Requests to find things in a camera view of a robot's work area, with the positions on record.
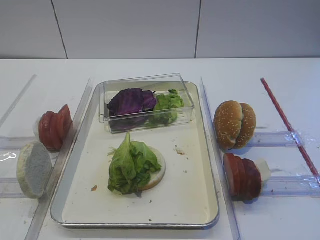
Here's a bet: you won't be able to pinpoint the white pusher block lower right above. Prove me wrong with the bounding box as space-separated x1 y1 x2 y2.
254 158 272 185

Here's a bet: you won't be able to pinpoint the tomato slice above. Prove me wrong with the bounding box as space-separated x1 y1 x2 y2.
49 113 64 151
38 111 62 151
57 104 72 143

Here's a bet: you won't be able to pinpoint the purple cabbage leaves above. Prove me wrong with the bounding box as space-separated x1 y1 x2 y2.
106 88 157 117

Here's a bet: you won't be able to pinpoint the meat patty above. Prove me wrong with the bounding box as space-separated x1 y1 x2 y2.
223 153 240 197
235 156 247 199
242 158 252 201
242 158 262 201

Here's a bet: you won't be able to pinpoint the clear lower right track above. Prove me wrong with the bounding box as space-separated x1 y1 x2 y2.
260 175 320 197

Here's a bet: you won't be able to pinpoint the clear plastic box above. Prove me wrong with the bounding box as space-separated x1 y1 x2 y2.
98 73 195 134

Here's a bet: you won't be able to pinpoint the green lettuce leaf on bun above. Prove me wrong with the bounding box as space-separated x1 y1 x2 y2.
107 132 160 195

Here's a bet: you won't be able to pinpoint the clear lower left track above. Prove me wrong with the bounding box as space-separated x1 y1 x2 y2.
0 178 26 199

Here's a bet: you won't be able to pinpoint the right sesame bun top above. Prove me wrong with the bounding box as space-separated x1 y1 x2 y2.
233 103 256 149

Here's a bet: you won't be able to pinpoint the metal baking tray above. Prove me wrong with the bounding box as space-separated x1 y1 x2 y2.
50 82 220 229

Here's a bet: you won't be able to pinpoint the clear long rail left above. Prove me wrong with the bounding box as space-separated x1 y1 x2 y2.
25 78 93 240

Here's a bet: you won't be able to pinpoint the clear upper left track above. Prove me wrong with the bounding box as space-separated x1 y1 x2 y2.
0 136 38 151

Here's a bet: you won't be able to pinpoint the green lettuce in box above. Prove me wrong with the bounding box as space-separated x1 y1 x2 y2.
146 89 184 128

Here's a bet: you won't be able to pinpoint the left sesame bun top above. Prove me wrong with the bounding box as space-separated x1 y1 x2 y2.
213 100 244 150

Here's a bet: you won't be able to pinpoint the bottom bun slice on tray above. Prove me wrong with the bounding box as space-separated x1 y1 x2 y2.
138 146 167 192

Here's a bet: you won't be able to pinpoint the red plastic strip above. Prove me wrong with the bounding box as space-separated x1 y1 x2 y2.
260 78 320 178

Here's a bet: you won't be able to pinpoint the clear long rail right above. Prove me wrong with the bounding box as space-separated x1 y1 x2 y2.
200 77 242 240

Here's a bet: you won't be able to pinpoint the clear upper right track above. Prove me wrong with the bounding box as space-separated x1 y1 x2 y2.
246 131 305 147

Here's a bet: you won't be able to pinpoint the sesame bun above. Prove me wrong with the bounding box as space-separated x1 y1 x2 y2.
233 103 256 149
213 100 244 150

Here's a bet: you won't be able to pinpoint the clear long rail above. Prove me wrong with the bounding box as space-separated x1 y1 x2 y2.
25 78 93 240
200 77 242 240

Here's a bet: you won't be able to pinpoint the white pusher block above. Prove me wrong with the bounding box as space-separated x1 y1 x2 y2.
254 158 272 185
32 117 41 139

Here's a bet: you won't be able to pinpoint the white pusher block left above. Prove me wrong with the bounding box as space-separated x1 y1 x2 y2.
32 117 41 139

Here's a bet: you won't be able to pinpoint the clear track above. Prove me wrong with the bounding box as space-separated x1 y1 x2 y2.
246 131 305 147
0 178 26 199
260 175 320 197
0 136 38 151

